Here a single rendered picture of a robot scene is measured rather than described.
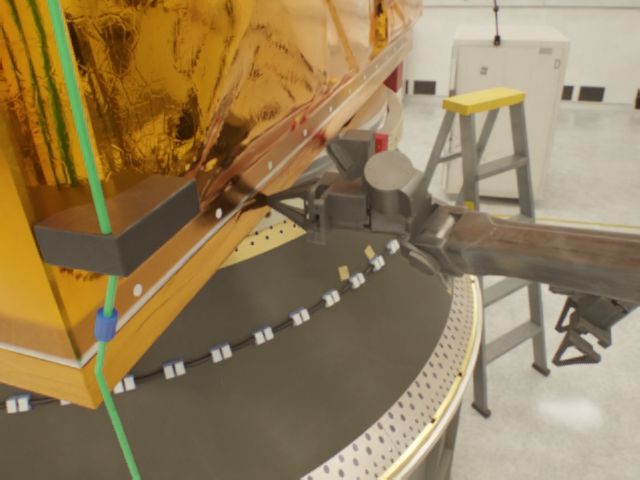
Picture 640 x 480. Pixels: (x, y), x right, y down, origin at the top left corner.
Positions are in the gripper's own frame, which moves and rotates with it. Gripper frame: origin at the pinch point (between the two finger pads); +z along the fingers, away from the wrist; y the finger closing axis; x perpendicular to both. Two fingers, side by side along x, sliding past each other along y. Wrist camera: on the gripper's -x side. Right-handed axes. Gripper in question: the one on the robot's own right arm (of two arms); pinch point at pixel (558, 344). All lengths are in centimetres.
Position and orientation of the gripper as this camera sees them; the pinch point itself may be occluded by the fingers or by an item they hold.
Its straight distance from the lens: 101.0
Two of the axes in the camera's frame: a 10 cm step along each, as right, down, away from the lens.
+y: -4.3, 4.3, -7.9
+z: -4.2, 6.8, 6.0
